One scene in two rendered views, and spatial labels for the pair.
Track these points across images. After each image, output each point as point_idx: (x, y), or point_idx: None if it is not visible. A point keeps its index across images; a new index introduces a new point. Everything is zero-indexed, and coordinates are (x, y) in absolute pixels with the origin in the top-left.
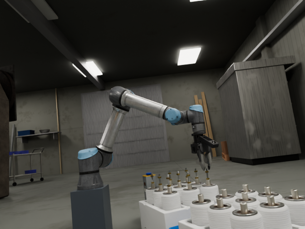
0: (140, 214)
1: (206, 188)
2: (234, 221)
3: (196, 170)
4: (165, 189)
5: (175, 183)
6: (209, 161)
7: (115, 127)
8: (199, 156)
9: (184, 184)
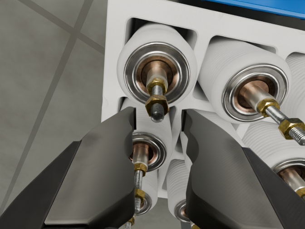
0: (165, 223)
1: (193, 53)
2: None
3: (135, 199)
4: (276, 173)
5: (176, 211)
6: (119, 128)
7: None
8: (292, 191)
9: (154, 193)
